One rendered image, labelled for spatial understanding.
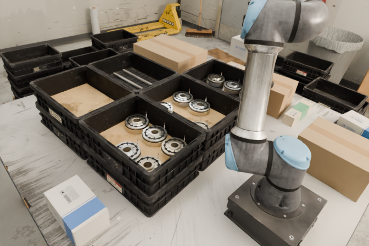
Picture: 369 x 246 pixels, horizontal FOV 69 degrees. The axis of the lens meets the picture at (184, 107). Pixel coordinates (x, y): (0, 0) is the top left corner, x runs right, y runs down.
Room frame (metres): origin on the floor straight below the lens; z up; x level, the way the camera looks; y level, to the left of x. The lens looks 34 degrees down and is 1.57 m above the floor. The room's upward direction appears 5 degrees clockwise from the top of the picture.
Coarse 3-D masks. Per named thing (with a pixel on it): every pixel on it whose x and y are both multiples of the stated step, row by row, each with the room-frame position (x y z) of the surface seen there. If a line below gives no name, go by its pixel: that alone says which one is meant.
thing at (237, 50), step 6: (234, 36) 1.32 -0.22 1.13; (234, 42) 1.29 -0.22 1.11; (240, 42) 1.27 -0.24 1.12; (234, 48) 1.29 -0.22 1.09; (240, 48) 1.26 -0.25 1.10; (246, 48) 1.24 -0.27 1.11; (234, 54) 1.28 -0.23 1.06; (240, 54) 1.26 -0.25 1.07; (246, 54) 1.24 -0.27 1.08; (246, 60) 1.23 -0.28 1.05
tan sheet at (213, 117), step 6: (168, 102) 1.14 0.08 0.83; (174, 108) 1.09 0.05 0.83; (180, 108) 1.09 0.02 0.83; (186, 108) 1.10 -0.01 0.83; (210, 108) 1.12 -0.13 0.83; (180, 114) 1.04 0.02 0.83; (186, 114) 1.05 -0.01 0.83; (210, 114) 1.06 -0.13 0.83; (216, 114) 1.07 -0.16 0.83; (222, 114) 1.07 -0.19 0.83; (192, 120) 1.00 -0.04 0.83; (198, 120) 1.01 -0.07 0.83; (204, 120) 1.01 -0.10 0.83; (210, 120) 1.01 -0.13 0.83; (216, 120) 1.02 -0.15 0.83; (210, 126) 0.97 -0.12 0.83
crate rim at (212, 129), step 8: (168, 80) 1.18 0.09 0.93; (192, 80) 1.21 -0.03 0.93; (152, 88) 1.09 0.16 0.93; (208, 88) 1.15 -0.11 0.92; (144, 96) 1.01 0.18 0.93; (160, 104) 0.96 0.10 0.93; (232, 112) 0.95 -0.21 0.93; (224, 120) 0.89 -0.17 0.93; (200, 128) 0.82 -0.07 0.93; (216, 128) 0.84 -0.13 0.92; (208, 136) 0.80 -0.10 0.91
